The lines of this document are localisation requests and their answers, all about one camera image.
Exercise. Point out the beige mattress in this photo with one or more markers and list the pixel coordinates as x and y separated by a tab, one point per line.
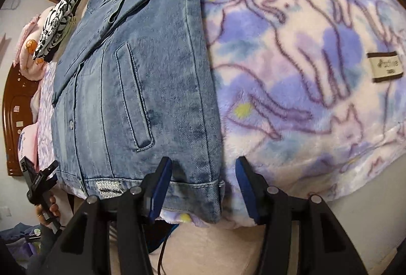
206	246

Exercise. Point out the black and white printed shirt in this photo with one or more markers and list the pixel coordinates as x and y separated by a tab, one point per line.
54	27

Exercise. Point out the pink bear print quilt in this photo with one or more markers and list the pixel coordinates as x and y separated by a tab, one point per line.
27	62

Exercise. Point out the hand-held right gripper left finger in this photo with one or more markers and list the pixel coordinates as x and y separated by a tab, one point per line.
160	186

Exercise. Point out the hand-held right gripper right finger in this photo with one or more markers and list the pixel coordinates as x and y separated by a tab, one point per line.
245	189

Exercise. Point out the blue cloth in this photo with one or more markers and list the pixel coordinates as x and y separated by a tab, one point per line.
16	237

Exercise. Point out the person's left hand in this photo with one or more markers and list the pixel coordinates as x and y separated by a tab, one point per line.
54	210

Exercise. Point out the pink pillow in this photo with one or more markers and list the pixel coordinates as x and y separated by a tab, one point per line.
27	141

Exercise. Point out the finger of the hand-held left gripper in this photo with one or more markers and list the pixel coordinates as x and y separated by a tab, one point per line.
50	170
26	167

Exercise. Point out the blue denim jacket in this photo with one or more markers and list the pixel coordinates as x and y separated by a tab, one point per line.
142	72

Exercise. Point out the purple floral blanket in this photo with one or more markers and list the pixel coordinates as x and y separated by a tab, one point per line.
301	56

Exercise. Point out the wooden headboard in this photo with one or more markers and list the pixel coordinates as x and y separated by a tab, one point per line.
12	122

